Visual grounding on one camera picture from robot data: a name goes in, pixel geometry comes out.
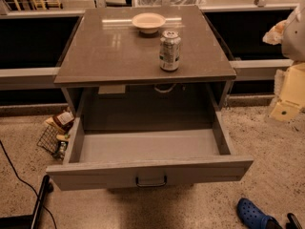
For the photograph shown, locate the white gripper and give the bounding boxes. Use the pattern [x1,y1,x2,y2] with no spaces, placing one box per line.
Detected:
[262,20,305,121]

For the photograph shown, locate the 7up soda can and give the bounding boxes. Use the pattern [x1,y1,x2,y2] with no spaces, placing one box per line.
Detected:
[159,30,181,72]

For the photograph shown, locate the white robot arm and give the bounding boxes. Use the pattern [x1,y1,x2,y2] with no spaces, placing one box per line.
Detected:
[262,1,305,121]

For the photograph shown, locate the grey cabinet with glossy top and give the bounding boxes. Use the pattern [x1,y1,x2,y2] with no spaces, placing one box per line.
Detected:
[55,6,235,124]

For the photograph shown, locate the open grey top drawer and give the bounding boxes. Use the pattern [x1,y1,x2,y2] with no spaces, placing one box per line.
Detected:
[47,113,254,191]

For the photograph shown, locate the small can in basket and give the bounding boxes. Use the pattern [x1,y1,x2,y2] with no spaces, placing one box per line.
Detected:
[53,141,68,159]

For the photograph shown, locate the blue croc shoe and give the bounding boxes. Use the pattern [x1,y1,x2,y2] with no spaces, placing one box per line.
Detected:
[236,198,282,229]

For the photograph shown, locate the white ceramic bowl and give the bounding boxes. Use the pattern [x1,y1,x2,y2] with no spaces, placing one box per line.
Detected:
[132,12,166,34]

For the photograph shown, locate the brown snack bag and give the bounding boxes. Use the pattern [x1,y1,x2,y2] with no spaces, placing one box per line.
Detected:
[52,112,74,133]

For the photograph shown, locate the black equipment base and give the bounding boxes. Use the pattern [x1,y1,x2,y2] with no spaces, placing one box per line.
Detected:
[0,175,54,229]

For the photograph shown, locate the black metal drawer handle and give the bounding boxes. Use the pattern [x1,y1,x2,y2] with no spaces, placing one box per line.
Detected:
[135,176,168,188]

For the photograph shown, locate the black floor cable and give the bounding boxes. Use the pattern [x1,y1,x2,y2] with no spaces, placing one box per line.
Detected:
[0,139,58,229]

